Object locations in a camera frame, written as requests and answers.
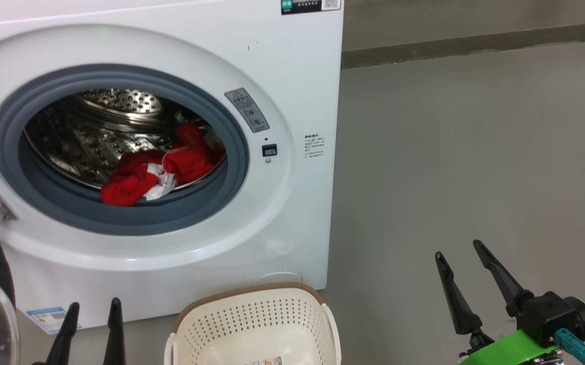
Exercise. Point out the white front-load washing machine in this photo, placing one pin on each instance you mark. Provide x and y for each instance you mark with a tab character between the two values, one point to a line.
292	76

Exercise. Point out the blue energy label sticker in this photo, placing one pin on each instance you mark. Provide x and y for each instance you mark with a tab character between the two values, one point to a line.
51	318

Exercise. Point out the red cloth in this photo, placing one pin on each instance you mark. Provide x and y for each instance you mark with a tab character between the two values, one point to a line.
185	162

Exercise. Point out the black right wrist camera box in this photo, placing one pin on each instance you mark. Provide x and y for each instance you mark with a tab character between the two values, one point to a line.
551	312

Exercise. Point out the steel perforated washer drum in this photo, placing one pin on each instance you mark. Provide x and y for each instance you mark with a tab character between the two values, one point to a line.
84	137

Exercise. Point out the cream basket with brown rim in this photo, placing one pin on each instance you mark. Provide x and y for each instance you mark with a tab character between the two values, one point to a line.
251	324

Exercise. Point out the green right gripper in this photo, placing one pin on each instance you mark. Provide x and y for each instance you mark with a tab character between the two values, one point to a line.
510	351

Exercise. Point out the round white filter cover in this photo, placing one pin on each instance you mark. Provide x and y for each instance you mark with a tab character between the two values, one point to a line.
277	277

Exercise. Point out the black QR code sticker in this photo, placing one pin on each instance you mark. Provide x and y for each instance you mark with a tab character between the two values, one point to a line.
310	5

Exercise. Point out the printed text notice sticker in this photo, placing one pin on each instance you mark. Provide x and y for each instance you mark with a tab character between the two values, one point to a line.
314	146

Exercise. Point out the grey warning sticker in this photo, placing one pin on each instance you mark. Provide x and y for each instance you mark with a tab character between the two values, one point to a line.
247	110

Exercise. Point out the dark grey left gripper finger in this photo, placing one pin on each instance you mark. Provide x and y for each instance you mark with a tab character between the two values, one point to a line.
65	337
115	334

